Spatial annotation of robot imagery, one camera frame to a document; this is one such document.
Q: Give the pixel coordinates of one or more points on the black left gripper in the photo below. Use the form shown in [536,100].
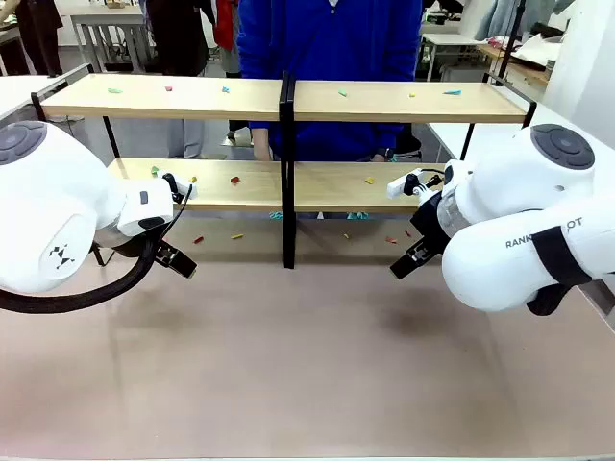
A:
[153,243]

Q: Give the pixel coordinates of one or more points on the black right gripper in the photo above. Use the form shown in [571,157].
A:
[430,221]

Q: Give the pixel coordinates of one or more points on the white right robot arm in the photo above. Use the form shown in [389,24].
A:
[519,201]

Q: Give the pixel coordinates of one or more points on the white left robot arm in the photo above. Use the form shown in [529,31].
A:
[48,192]

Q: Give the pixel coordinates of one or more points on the person's right hand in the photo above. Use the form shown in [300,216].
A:
[262,144]

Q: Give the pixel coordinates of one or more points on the orange paper scrap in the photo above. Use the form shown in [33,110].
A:
[391,239]

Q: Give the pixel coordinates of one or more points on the dark wristwatch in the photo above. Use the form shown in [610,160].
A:
[386,154]

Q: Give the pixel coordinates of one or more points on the white side table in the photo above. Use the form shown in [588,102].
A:
[447,139]
[29,91]

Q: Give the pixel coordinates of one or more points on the teal paper scrap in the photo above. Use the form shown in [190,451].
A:
[451,92]

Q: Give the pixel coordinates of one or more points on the white background table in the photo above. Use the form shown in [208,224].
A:
[451,41]

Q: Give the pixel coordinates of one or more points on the wooden workbench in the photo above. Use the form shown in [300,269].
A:
[528,67]

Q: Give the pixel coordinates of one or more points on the person in blue sweater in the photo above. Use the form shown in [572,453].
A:
[331,43]

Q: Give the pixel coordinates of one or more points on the bystander in black coat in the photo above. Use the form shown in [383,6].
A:
[178,33]

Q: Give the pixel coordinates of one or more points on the bystander in red jacket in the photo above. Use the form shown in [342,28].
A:
[226,24]

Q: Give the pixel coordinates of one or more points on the black tripod pole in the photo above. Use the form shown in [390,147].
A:
[513,33]

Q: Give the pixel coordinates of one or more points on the grey background table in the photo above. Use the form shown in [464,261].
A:
[110,21]

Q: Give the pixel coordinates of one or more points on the hanging grey-blue garments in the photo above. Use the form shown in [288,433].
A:
[504,16]

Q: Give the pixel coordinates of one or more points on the bystander in black clothes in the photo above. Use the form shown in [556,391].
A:
[41,33]

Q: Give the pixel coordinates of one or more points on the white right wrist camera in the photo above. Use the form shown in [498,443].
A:
[399,185]

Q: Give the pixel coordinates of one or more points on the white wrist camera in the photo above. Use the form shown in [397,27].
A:
[181,183]
[399,185]

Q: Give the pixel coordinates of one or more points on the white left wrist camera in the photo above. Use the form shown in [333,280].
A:
[181,183]

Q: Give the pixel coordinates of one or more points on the wooden two-tier shelf black frame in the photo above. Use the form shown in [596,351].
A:
[408,108]
[192,103]

